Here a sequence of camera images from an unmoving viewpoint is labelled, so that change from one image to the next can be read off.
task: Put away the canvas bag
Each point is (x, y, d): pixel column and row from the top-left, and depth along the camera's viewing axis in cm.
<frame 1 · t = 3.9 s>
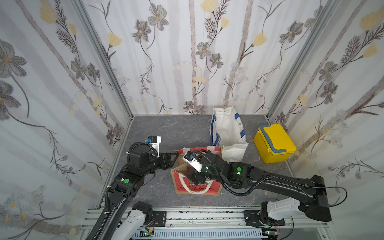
left hand: (175, 154, 69), fingers open
right hand: (191, 167, 66), fingers open
red Christmas jute bag: (183, 183, 71), point 17 cm above the table
yellow cooler box: (273, 143, 88), point 16 cm above the table

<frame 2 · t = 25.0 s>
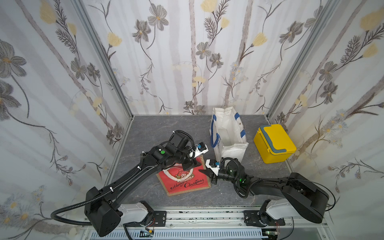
left hand: (200, 159, 73), fingers open
right hand: (201, 169, 75), fingers closed
red Christmas jute bag: (176, 180, 76), point 13 cm above the table
the other named things where they were.

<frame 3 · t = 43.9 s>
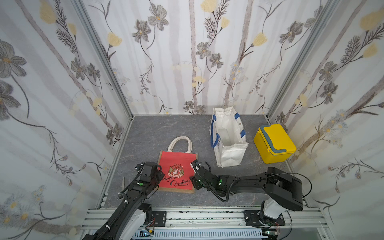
left hand: (164, 172, 86), fingers open
right hand: (193, 174, 83), fingers open
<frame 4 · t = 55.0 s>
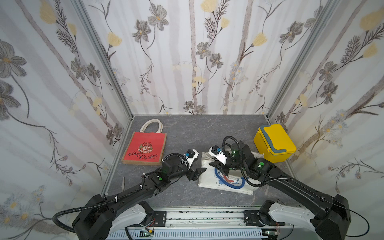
left hand: (203, 163, 76), fingers open
right hand: (213, 160, 72), fingers closed
red Christmas jute bag: (145, 148, 101), point 2 cm above the table
white Doraemon canvas bag: (215, 178, 83), point 7 cm above the table
the other named things where they were.

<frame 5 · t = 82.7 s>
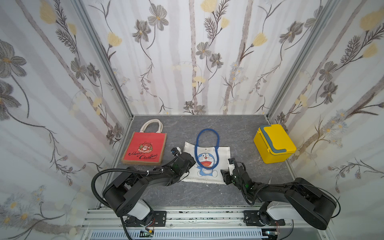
left hand: (197, 156, 89), fingers closed
right hand: (224, 168, 89), fingers open
white Doraemon canvas bag: (210, 160, 97), on the table
the other named things where they were.

